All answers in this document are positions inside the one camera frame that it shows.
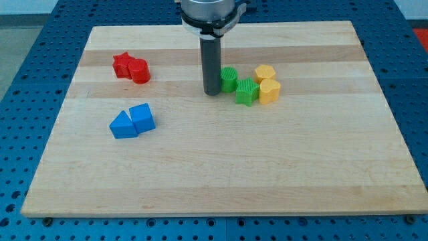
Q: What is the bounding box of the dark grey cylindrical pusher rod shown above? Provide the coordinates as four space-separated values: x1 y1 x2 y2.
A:
200 38 221 96

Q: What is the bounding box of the blue triangle block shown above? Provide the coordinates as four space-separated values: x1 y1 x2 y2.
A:
109 110 138 139

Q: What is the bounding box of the green cylinder block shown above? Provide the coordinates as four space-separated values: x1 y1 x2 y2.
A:
221 67 238 93

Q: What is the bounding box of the yellow hexagon block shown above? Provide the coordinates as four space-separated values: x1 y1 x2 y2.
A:
254 65 276 84

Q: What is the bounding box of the green star block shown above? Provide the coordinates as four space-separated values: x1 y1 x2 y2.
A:
235 78 259 107

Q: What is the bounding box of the yellow heart block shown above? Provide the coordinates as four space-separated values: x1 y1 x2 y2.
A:
259 79 281 104

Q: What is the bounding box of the red cylinder block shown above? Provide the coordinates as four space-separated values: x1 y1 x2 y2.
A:
128 58 151 84

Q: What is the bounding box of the red star block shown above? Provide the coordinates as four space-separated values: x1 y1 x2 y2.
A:
112 52 134 79

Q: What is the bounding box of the blue cube block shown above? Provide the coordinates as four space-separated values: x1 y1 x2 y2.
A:
129 103 156 134

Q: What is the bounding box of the wooden board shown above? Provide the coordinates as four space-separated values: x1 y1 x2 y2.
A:
21 21 427 218

